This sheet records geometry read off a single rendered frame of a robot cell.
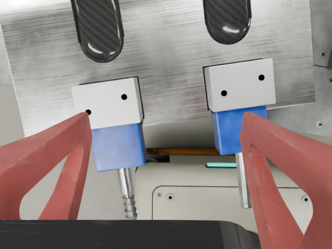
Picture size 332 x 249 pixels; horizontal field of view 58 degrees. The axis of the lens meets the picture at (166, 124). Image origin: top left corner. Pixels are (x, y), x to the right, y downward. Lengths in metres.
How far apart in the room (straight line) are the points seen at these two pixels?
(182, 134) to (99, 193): 0.40
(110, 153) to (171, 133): 0.88
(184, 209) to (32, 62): 0.72
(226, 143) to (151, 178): 0.65
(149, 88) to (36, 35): 0.10
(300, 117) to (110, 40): 0.21
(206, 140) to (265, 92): 0.92
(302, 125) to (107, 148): 0.21
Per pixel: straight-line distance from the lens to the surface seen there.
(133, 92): 0.24
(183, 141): 1.15
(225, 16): 0.28
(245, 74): 0.24
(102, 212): 1.27
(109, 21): 0.28
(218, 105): 0.24
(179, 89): 0.26
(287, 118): 0.35
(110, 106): 0.24
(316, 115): 0.36
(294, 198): 0.99
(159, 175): 0.89
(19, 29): 0.29
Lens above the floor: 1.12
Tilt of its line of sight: 81 degrees down
